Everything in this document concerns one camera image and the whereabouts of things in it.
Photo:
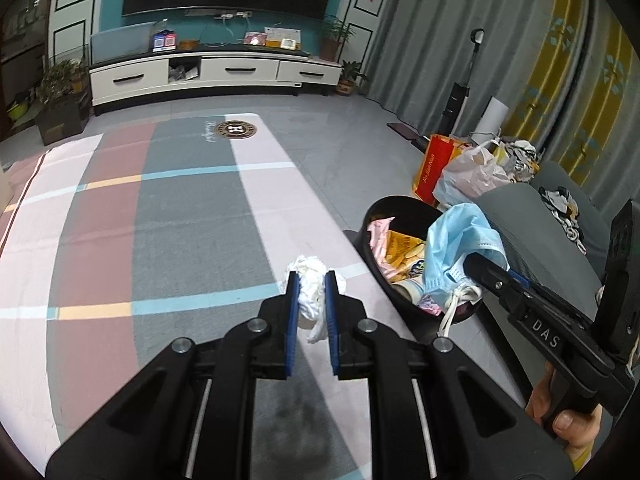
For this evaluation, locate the small white clock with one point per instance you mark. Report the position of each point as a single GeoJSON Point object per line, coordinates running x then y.
{"type": "Point", "coordinates": [289, 43]}

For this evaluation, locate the blue face mask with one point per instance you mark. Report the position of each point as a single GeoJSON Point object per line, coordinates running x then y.
{"type": "Point", "coordinates": [450, 245]}

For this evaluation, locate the green plant pot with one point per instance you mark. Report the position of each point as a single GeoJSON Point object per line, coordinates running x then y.
{"type": "Point", "coordinates": [19, 110]}

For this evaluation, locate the tall potted plant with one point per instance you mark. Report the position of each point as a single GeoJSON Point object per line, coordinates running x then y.
{"type": "Point", "coordinates": [335, 35]}

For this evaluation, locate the pink flat box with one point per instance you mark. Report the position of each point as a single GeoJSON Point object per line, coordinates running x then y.
{"type": "Point", "coordinates": [255, 38]}

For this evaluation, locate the black and white patterned cloth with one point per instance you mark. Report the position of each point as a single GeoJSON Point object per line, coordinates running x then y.
{"type": "Point", "coordinates": [520, 160]}
{"type": "Point", "coordinates": [565, 210]}

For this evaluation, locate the pale plastic bag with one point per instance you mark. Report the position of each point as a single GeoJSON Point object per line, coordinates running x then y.
{"type": "Point", "coordinates": [470, 175]}

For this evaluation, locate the white card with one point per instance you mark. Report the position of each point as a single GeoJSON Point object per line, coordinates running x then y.
{"type": "Point", "coordinates": [282, 32]}

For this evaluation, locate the small potted plant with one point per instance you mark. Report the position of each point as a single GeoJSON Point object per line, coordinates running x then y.
{"type": "Point", "coordinates": [350, 80]}

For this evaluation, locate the pink plastic bag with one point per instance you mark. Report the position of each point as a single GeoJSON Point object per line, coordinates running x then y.
{"type": "Point", "coordinates": [377, 232]}

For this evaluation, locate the grey sofa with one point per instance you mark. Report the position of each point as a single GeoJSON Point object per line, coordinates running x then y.
{"type": "Point", "coordinates": [530, 230]}

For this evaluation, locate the upright vacuum cleaner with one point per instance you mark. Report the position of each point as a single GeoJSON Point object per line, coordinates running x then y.
{"type": "Point", "coordinates": [457, 105]}

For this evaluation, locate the leafy potted plants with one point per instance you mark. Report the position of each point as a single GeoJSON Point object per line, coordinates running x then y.
{"type": "Point", "coordinates": [60, 90]}

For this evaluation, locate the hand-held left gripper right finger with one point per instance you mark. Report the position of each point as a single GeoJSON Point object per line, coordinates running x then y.
{"type": "Point", "coordinates": [331, 320]}

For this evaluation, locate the white paper cup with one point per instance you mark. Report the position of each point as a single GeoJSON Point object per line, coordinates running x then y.
{"type": "Point", "coordinates": [407, 290]}

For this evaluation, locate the dark floor mat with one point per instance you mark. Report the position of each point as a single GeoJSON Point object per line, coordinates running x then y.
{"type": "Point", "coordinates": [402, 131]}

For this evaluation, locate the black trash bin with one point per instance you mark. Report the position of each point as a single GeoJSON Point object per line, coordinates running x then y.
{"type": "Point", "coordinates": [400, 310]}

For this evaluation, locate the grey curtain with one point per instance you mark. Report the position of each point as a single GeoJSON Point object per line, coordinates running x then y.
{"type": "Point", "coordinates": [450, 10]}

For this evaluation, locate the brown box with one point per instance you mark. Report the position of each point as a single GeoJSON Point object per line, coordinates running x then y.
{"type": "Point", "coordinates": [189, 45]}

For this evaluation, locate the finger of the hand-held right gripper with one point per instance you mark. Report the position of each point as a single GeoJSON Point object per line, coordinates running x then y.
{"type": "Point", "coordinates": [492, 277]}
{"type": "Point", "coordinates": [555, 301]}

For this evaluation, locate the white tissue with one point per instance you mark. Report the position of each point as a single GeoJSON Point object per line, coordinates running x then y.
{"type": "Point", "coordinates": [312, 290]}

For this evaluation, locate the person's right hand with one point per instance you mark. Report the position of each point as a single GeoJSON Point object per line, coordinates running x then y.
{"type": "Point", "coordinates": [570, 427]}

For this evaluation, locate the red paper bag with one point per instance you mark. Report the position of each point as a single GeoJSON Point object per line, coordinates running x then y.
{"type": "Point", "coordinates": [432, 170]}

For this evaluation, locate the yellow patterned curtain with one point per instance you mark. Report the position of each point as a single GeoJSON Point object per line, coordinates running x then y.
{"type": "Point", "coordinates": [575, 70]}

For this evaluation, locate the white television stand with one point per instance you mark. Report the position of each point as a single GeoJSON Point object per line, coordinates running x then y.
{"type": "Point", "coordinates": [240, 67]}

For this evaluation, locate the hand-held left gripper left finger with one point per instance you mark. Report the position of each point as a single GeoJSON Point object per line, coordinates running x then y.
{"type": "Point", "coordinates": [293, 320]}

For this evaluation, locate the blue and red display box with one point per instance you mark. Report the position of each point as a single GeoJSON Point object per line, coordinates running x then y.
{"type": "Point", "coordinates": [164, 41]}

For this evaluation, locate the yellow snack packet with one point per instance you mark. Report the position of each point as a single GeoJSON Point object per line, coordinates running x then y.
{"type": "Point", "coordinates": [400, 250]}

